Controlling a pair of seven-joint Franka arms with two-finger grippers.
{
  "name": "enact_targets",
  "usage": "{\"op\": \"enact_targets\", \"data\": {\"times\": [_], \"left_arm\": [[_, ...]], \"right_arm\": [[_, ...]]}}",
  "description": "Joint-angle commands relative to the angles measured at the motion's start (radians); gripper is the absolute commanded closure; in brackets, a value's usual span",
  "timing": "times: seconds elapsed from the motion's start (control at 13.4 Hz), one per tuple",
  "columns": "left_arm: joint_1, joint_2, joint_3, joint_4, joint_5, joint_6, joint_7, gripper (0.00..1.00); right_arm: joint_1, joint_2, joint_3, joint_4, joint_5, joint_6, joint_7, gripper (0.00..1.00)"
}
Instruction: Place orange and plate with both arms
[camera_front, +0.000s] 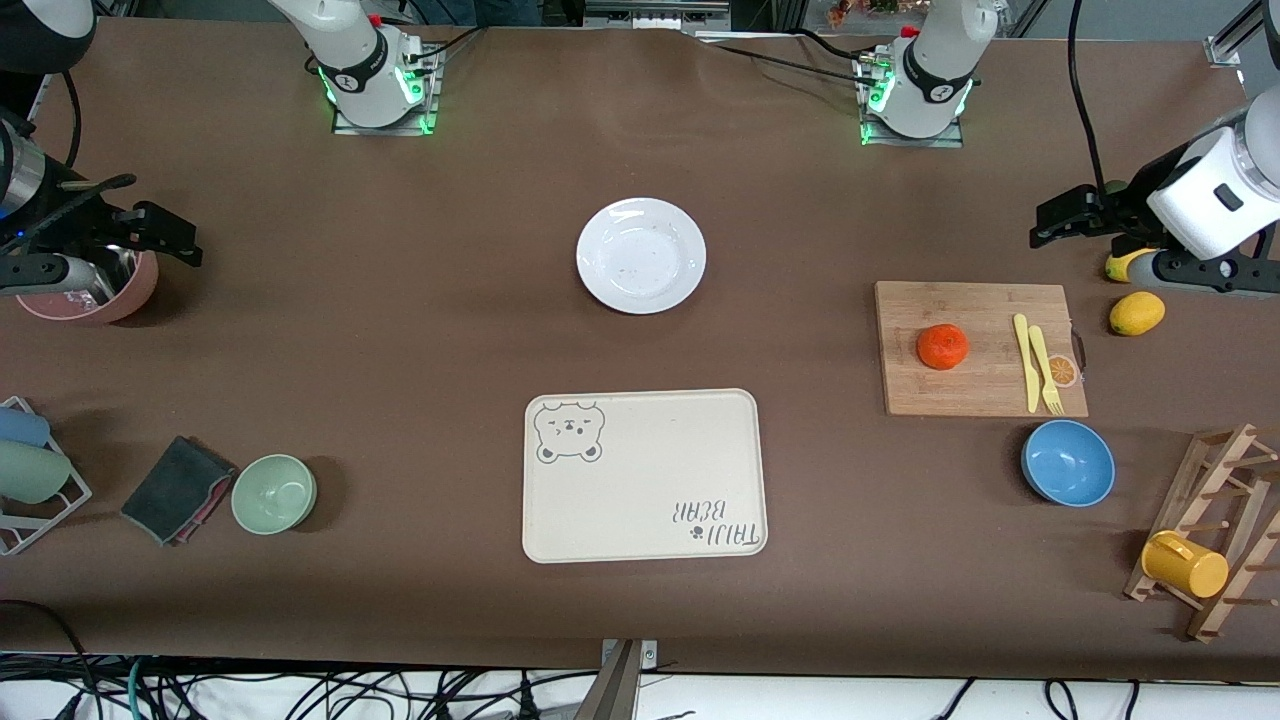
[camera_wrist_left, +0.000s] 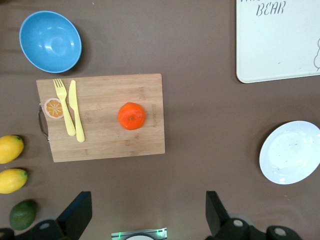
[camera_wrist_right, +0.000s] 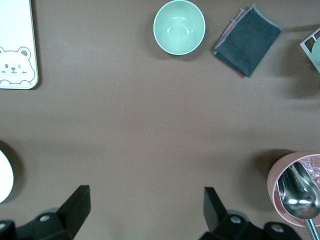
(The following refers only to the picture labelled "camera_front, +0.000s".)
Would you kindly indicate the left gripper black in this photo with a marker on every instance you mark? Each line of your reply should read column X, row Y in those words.
column 1118, row 213

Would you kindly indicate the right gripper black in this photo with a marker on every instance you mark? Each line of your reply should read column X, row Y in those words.
column 68, row 219

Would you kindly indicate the orange mandarin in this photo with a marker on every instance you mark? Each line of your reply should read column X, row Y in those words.
column 942, row 347

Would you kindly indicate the white round plate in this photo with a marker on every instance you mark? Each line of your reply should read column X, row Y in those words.
column 640, row 255

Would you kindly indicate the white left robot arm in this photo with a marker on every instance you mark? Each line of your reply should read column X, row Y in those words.
column 935, row 60

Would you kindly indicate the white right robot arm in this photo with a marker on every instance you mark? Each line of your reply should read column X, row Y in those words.
column 350, row 60

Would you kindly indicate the yellow lemon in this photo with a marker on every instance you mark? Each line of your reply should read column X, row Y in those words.
column 1137, row 313
column 1120, row 268

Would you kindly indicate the metal scoop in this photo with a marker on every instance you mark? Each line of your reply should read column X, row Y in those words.
column 120, row 270

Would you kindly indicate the pink bowl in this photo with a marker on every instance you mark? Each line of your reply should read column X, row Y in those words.
column 130, row 297

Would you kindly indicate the yellow plastic fork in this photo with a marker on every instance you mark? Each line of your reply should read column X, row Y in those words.
column 1040, row 350

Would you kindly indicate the orange slice coaster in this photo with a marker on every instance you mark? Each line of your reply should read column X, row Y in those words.
column 1066, row 372

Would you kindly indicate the yellow plastic knife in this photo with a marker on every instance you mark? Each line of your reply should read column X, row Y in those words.
column 1027, row 370

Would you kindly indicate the bamboo cutting board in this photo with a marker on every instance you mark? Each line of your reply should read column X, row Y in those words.
column 930, row 300

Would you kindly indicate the aluminium profile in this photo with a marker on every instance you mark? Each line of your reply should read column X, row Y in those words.
column 1225, row 45

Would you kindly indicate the blue bowl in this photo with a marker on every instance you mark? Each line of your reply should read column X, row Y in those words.
column 1068, row 462

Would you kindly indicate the blue cup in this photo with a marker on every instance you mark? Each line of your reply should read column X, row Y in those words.
column 20, row 427

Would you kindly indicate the dark grey folded cloth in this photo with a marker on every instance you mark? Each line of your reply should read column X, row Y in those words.
column 175, row 490

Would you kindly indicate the pale green cup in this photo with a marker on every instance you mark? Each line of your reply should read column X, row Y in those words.
column 30, row 472

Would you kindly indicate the pale green bowl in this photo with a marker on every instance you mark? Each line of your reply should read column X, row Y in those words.
column 274, row 494

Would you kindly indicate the wooden mug rack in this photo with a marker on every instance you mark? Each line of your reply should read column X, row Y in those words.
column 1235, row 520

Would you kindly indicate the yellow mug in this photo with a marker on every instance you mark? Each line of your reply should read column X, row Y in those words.
column 1185, row 565

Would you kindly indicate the cream tray with bear print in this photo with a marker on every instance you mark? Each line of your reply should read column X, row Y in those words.
column 640, row 490

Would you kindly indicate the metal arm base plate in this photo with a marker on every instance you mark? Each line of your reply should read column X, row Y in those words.
column 910, row 142
column 385, row 130

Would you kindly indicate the aluminium frame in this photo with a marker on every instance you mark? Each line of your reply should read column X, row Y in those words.
column 650, row 15

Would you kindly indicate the metal bracket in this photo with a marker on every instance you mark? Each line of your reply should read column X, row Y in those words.
column 625, row 690

